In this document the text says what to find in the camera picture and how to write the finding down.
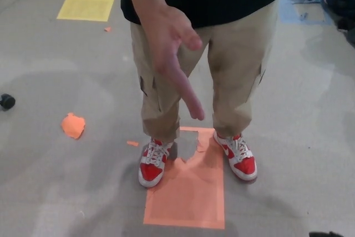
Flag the robot's black right hand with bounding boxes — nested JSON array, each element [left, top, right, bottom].
[[308, 230, 355, 237]]

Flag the person's red white sneaker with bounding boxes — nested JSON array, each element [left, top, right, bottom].
[[138, 137, 175, 188], [212, 130, 258, 181]]

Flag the beige cargo trousers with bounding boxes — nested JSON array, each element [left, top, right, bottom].
[[129, 0, 280, 142]]

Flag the crumpled orange paper piece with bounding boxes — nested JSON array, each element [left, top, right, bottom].
[[60, 112, 86, 140]]

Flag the black caster wheel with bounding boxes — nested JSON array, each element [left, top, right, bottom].
[[0, 93, 17, 112]]

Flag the person's right red white sneaker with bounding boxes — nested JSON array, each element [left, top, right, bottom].
[[138, 137, 175, 188]]

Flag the torn orange paper sheet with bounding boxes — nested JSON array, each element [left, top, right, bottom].
[[143, 125, 226, 230]]

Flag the blue paper sheet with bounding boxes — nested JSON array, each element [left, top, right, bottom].
[[277, 0, 333, 27]]

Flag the person's left red white sneaker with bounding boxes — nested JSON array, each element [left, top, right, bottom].
[[212, 130, 258, 181]]

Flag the person's right hand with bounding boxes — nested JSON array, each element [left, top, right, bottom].
[[138, 5, 206, 121]]

